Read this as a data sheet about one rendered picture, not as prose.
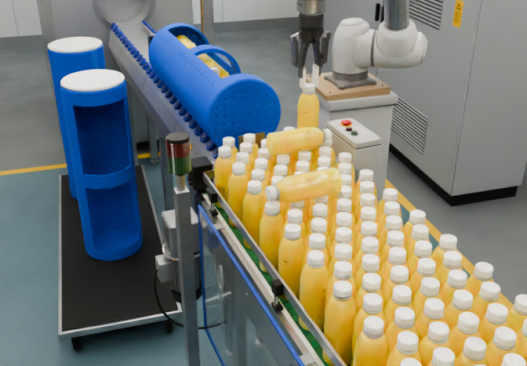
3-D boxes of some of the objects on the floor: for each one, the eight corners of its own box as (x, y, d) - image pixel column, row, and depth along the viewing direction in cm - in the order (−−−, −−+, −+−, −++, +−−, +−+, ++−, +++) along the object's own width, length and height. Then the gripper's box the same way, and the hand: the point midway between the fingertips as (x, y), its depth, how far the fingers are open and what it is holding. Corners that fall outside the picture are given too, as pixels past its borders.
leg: (157, 159, 437) (150, 74, 409) (159, 162, 432) (152, 77, 404) (149, 161, 435) (141, 75, 407) (150, 164, 430) (143, 77, 402)
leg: (176, 233, 351) (168, 132, 323) (178, 238, 347) (171, 136, 318) (165, 236, 349) (157, 134, 321) (168, 240, 345) (160, 138, 316)
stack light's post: (203, 452, 223) (186, 184, 173) (206, 462, 219) (190, 190, 169) (192, 456, 221) (172, 187, 171) (196, 465, 218) (176, 193, 168)
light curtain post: (216, 186, 402) (205, -97, 325) (219, 190, 397) (209, -97, 320) (208, 188, 400) (194, -97, 323) (211, 192, 395) (198, -97, 318)
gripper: (329, 7, 191) (326, 80, 202) (281, 12, 186) (280, 87, 196) (341, 12, 185) (337, 87, 196) (291, 17, 179) (289, 94, 190)
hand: (309, 77), depth 195 cm, fingers closed on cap, 4 cm apart
